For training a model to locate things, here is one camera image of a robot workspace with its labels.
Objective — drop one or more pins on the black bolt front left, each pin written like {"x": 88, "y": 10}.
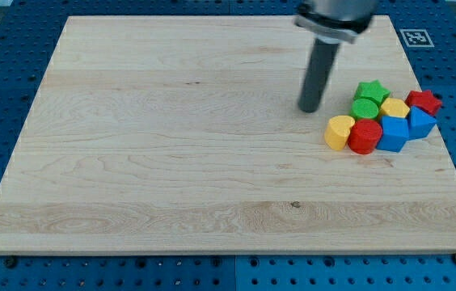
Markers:
{"x": 10, "y": 262}

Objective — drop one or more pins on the light wooden board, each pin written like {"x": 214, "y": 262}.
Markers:
{"x": 160, "y": 135}

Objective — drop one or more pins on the green cylinder block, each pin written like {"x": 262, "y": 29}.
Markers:
{"x": 364, "y": 109}

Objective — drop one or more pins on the yellow heart block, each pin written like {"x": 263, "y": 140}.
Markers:
{"x": 338, "y": 131}

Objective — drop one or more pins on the yellow hexagon block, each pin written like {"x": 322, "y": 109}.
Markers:
{"x": 394, "y": 107}

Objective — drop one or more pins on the blue triangle block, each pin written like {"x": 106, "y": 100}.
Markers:
{"x": 420, "y": 123}

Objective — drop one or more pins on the green star block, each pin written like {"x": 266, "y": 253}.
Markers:
{"x": 373, "y": 91}

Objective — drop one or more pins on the white fiducial marker tag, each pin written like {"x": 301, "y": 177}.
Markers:
{"x": 416, "y": 38}

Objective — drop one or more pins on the red star block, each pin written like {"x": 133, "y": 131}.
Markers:
{"x": 424, "y": 100}

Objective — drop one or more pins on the blue cube block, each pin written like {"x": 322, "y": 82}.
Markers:
{"x": 394, "y": 134}

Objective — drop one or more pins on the red cylinder block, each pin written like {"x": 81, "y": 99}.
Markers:
{"x": 364, "y": 136}

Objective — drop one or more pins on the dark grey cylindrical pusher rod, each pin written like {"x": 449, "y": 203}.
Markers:
{"x": 317, "y": 73}

